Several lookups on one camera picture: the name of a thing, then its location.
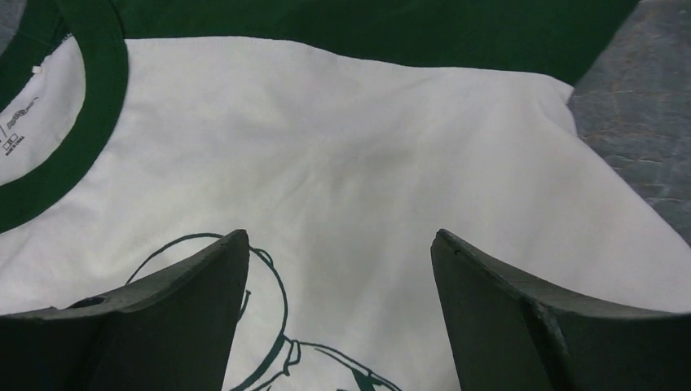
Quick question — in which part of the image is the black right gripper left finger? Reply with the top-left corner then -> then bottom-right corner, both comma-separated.
1,230 -> 249,390

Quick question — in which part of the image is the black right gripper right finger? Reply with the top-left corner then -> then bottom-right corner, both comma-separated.
431,230 -> 690,390

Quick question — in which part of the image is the white and green t-shirt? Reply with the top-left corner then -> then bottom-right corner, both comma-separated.
1,1 -> 690,390

